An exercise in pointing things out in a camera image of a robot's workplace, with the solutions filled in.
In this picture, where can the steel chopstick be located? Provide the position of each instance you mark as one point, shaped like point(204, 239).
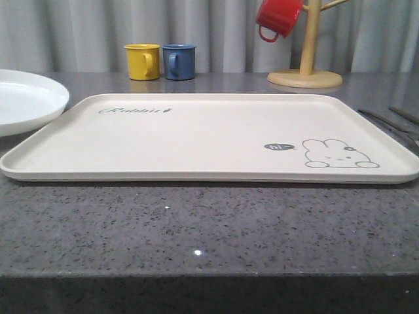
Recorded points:
point(406, 115)
point(412, 135)

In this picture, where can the white round plate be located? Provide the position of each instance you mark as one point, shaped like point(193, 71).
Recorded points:
point(29, 101)

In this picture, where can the cream rabbit serving tray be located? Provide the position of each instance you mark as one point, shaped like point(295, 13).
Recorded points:
point(211, 137)

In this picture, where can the blue enamel mug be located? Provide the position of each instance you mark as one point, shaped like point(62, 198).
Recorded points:
point(179, 61)

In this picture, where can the yellow enamel mug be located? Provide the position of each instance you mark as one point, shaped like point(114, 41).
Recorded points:
point(143, 61)

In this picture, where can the wooden mug tree stand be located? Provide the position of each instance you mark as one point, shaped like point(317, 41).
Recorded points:
point(306, 76)

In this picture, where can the red enamel mug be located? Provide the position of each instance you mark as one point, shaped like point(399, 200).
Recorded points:
point(279, 16)

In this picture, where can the grey curtain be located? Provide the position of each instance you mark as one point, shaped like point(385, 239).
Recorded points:
point(89, 36)

